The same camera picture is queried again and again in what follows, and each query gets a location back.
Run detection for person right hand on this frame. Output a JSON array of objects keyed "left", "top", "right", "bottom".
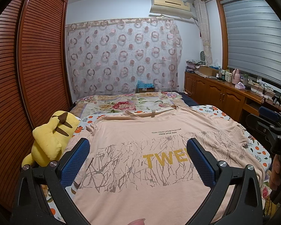
[{"left": 270, "top": 155, "right": 281, "bottom": 191}]

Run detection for grey window roller blind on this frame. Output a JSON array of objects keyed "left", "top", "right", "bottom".
[{"left": 220, "top": 0, "right": 281, "bottom": 86}]

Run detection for yellow Pikachu plush toy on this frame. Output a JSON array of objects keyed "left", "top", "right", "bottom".
[{"left": 22, "top": 111, "right": 80, "bottom": 167}]

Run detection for brown louvered wardrobe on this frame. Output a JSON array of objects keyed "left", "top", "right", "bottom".
[{"left": 0, "top": 0, "right": 72, "bottom": 210}]

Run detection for beige wall air conditioner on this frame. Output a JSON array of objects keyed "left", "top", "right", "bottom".
[{"left": 150, "top": 0, "right": 193, "bottom": 19}]

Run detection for pink rabbit figure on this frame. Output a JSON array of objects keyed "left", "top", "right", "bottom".
[{"left": 231, "top": 69, "right": 241, "bottom": 84}]

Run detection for circle patterned lace curtain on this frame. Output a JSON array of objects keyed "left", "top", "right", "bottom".
[{"left": 66, "top": 17, "right": 182, "bottom": 100}]

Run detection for orange fruit print bedsheet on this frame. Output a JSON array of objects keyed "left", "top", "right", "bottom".
[{"left": 40, "top": 105, "right": 272, "bottom": 223}]

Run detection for floral quilt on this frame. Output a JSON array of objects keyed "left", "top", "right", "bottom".
[{"left": 70, "top": 91, "right": 187, "bottom": 118}]

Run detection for wooden sideboard cabinet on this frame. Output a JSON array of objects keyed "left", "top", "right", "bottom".
[{"left": 184, "top": 72, "right": 281, "bottom": 121}]

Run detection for tied beige window curtain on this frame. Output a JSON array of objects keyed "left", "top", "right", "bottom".
[{"left": 194, "top": 0, "right": 213, "bottom": 66}]

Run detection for cardboard box on cabinet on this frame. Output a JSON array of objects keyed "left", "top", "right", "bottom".
[{"left": 195, "top": 66, "right": 219, "bottom": 78}]

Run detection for peach printed t-shirt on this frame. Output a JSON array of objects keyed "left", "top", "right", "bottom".
[{"left": 65, "top": 105, "right": 266, "bottom": 225}]

